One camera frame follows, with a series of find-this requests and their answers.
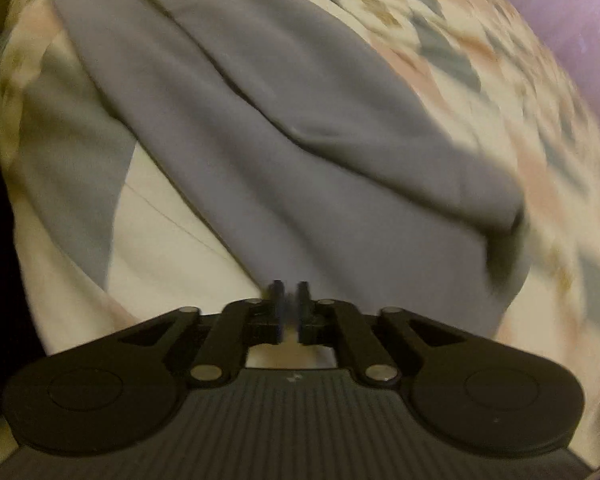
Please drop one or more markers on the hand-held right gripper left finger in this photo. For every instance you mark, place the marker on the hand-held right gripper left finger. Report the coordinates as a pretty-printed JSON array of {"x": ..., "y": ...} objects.
[{"x": 278, "y": 310}]

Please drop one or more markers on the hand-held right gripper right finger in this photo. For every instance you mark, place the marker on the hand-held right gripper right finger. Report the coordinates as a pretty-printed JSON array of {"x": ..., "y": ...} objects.
[{"x": 304, "y": 310}]

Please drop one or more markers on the pink curtain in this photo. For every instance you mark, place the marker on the pink curtain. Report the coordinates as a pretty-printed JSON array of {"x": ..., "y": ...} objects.
[{"x": 570, "y": 20}]

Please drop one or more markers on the grey garment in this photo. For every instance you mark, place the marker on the grey garment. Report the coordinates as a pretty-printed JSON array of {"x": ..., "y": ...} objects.
[{"x": 280, "y": 135}]

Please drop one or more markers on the checked bear print quilt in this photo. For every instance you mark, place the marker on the checked bear print quilt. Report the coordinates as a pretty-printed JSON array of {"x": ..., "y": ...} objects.
[{"x": 480, "y": 85}]

